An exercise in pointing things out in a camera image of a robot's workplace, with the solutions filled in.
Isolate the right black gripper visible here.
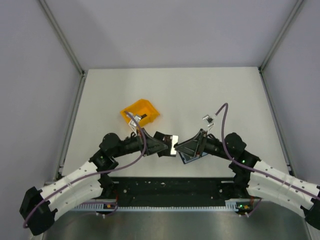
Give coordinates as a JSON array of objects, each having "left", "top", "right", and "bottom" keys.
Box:
[{"left": 175, "top": 128, "right": 234, "bottom": 161}]

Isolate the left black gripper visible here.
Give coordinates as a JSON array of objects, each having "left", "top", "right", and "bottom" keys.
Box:
[{"left": 112, "top": 128, "right": 168, "bottom": 159}]

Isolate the yellow plastic bin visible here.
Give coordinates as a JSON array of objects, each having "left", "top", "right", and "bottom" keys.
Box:
[{"left": 120, "top": 99, "right": 160, "bottom": 127}]

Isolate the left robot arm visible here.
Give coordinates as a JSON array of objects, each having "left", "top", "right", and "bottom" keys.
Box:
[{"left": 19, "top": 128, "right": 173, "bottom": 236}]

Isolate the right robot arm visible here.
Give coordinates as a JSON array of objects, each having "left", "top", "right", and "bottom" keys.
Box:
[{"left": 174, "top": 129, "right": 320, "bottom": 229}]

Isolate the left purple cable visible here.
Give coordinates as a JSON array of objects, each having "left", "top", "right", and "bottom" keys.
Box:
[{"left": 22, "top": 111, "right": 147, "bottom": 229}]

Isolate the purple cable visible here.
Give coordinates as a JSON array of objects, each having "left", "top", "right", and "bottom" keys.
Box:
[
  {"left": 22, "top": 111, "right": 147, "bottom": 229},
  {"left": 214, "top": 102, "right": 320, "bottom": 217}
]

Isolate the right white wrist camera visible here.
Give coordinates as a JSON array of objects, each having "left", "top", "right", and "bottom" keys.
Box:
[{"left": 202, "top": 114, "right": 217, "bottom": 132}]

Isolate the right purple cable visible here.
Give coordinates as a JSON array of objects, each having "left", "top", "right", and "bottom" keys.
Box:
[{"left": 214, "top": 102, "right": 320, "bottom": 217}]

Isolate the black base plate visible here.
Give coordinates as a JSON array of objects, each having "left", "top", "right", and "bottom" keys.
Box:
[{"left": 99, "top": 177, "right": 251, "bottom": 207}]

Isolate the grey cable duct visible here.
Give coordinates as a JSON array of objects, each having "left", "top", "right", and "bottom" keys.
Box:
[{"left": 73, "top": 201, "right": 253, "bottom": 213}]

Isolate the left aluminium frame post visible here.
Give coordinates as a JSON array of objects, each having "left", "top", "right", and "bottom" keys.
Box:
[{"left": 37, "top": 0, "right": 85, "bottom": 76}]

